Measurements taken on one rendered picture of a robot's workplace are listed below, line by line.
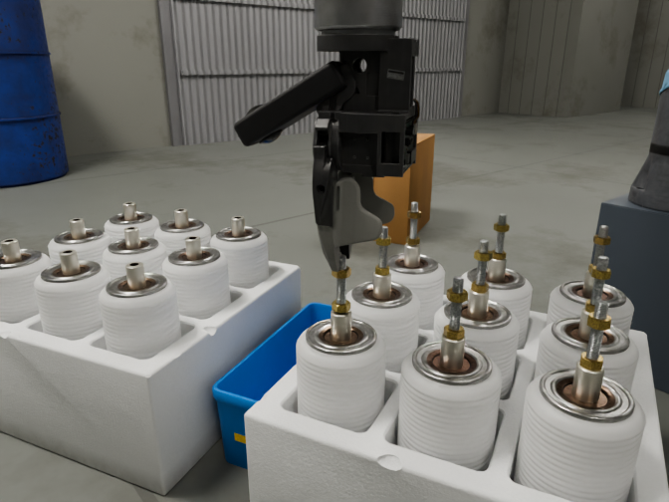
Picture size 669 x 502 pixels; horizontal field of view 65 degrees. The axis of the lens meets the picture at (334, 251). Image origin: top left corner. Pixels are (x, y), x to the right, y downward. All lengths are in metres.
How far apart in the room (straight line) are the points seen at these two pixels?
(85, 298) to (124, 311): 0.10
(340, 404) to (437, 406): 0.10
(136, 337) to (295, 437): 0.26
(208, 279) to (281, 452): 0.30
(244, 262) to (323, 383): 0.37
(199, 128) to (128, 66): 0.58
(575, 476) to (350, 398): 0.21
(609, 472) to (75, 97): 3.35
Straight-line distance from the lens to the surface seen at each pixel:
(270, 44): 4.07
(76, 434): 0.83
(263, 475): 0.62
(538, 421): 0.50
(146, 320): 0.70
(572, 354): 0.59
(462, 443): 0.53
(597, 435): 0.49
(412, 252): 0.75
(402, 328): 0.64
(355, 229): 0.48
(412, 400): 0.52
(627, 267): 1.02
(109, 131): 3.61
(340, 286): 0.53
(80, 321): 0.79
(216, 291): 0.79
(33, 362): 0.82
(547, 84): 6.09
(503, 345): 0.61
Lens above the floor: 0.52
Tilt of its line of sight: 20 degrees down
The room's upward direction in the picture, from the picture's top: straight up
